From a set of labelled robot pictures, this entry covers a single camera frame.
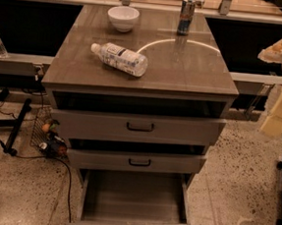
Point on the grey drawer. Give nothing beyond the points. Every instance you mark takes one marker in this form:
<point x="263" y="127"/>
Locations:
<point x="135" y="161"/>
<point x="133" y="198"/>
<point x="142" y="128"/>

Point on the blue silver drink can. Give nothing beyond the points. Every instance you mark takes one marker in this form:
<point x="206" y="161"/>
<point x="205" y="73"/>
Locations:
<point x="186" y="16"/>

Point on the wire basket with items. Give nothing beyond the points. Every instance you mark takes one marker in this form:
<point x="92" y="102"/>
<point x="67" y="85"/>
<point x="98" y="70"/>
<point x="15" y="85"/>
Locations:
<point x="44" y="135"/>

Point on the white ceramic bowl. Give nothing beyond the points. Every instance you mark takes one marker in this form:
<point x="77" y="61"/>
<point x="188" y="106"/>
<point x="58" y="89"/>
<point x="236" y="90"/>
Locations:
<point x="123" y="18"/>

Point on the clear plastic water bottle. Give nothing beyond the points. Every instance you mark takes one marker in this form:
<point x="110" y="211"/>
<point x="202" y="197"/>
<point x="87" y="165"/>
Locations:
<point x="121" y="58"/>

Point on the metal rail frame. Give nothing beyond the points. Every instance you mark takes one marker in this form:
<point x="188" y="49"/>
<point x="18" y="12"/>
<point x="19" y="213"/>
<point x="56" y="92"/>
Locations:
<point x="34" y="29"/>

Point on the grey drawer cabinet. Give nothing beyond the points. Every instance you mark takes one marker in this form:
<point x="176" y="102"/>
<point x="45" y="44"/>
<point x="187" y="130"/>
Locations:
<point x="144" y="100"/>

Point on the black floor stand left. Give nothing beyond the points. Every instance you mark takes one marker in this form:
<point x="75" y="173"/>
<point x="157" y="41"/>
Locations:
<point x="15" y="124"/>

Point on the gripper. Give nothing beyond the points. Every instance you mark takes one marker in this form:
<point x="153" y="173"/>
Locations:
<point x="272" y="123"/>

